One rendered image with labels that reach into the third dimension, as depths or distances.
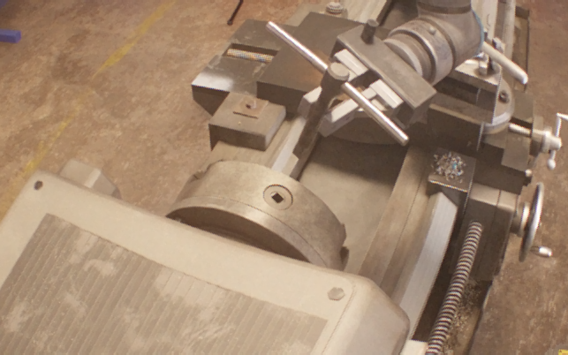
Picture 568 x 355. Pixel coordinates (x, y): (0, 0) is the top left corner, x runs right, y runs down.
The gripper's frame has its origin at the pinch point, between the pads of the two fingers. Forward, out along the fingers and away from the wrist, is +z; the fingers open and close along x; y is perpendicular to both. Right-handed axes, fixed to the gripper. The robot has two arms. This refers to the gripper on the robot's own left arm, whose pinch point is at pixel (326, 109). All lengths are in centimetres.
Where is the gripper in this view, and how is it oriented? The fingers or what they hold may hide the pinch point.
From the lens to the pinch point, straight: 82.2
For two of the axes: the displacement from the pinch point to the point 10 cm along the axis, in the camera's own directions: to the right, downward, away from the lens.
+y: 2.5, -5.7, -7.8
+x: 6.8, 6.8, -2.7
